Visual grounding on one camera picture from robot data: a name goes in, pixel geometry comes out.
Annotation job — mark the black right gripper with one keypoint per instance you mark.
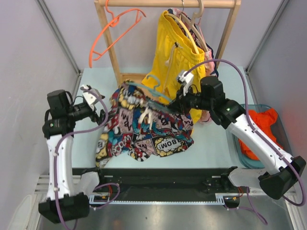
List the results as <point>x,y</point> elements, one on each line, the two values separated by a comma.
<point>180,104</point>

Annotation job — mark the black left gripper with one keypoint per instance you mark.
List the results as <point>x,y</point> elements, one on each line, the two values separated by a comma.
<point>94,116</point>

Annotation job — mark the comic print shorts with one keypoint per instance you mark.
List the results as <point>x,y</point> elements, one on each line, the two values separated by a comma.
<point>137,128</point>

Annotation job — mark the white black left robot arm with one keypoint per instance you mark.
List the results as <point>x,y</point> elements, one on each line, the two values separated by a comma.
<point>65,200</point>

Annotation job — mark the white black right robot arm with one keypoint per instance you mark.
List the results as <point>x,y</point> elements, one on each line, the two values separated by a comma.
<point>280,169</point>

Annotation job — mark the yellow shorts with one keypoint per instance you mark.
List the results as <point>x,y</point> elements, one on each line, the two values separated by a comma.
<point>174,53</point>

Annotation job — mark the pink floral shorts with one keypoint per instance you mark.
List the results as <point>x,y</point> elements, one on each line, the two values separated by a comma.
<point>210,68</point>

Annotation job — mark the beige wooden hanger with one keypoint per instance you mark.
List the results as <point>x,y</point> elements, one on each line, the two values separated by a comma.
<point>186,30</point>

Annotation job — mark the orange garment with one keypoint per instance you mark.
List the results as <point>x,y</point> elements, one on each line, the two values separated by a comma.
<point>264,120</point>

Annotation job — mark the teal plastic basket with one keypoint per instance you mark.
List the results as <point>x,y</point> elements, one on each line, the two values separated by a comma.
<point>277,130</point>

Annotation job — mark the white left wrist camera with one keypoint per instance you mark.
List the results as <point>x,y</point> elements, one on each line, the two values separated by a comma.
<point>90,94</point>

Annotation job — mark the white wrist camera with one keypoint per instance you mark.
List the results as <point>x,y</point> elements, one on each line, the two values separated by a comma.
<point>90,94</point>
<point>186,80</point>

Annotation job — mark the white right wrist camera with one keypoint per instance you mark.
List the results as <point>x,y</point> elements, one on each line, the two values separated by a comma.
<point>186,80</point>

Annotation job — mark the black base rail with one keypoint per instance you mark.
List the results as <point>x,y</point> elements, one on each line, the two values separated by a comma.
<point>163,185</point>

